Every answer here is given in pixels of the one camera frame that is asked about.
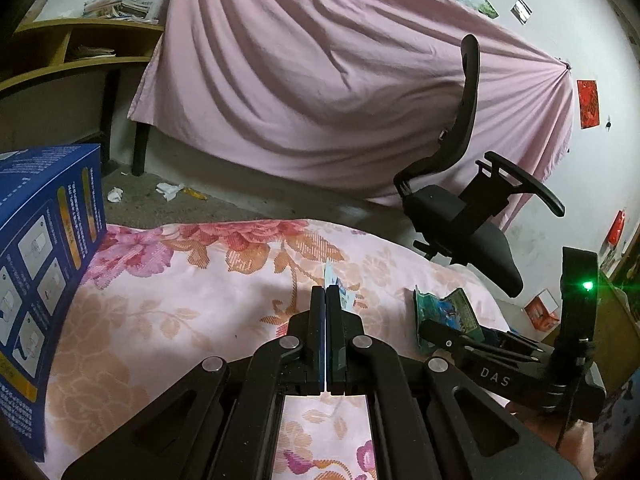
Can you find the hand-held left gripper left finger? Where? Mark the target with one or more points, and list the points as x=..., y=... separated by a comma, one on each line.
x=317, y=320

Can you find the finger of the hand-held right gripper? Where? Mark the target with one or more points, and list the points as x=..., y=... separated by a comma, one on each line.
x=445, y=340
x=520, y=345

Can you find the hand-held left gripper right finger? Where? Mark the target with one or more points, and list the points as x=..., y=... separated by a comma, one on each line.
x=334, y=320

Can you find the small white blue wrapper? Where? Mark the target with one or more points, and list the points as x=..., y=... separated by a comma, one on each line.
x=345, y=297

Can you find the green printed packet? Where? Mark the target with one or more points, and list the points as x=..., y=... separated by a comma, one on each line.
x=452, y=310

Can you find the blue cardboard box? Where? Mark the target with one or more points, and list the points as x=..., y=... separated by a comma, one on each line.
x=45, y=260

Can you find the person's right forearm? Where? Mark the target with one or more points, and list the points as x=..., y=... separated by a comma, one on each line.
x=575, y=445

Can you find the red white small box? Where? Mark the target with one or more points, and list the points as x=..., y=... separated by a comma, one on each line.
x=542, y=310

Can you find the brown wooden furniture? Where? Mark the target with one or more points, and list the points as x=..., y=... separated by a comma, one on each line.
x=620, y=320

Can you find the dark patterned cloth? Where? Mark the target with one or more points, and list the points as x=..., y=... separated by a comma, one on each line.
x=617, y=415

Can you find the red hanging decoration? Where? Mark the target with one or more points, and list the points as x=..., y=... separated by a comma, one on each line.
x=616, y=230

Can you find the black office chair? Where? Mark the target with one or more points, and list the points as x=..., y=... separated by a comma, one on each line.
x=450, y=210

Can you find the floral blanket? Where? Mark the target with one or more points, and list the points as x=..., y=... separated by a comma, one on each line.
x=175, y=300

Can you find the orange wrapper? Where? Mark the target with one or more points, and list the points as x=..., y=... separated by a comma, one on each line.
x=195, y=193

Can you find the crumpled white paper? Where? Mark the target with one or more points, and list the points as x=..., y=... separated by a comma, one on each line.
x=170, y=191
x=115, y=195

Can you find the pink hanging cloth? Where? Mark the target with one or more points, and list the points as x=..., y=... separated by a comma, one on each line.
x=300, y=85

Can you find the papers in shelf cubby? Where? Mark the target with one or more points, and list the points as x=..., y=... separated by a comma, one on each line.
x=95, y=52

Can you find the wooden shelf desk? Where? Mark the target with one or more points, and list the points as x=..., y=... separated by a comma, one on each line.
x=95, y=26

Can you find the stack of papers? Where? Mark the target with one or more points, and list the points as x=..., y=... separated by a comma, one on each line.
x=125, y=5

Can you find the red wall poster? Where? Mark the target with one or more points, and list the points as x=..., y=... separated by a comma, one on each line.
x=588, y=105

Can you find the small wall photo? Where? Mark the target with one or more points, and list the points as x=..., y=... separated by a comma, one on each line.
x=521, y=11

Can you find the green wall picture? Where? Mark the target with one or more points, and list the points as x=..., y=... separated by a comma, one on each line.
x=484, y=6

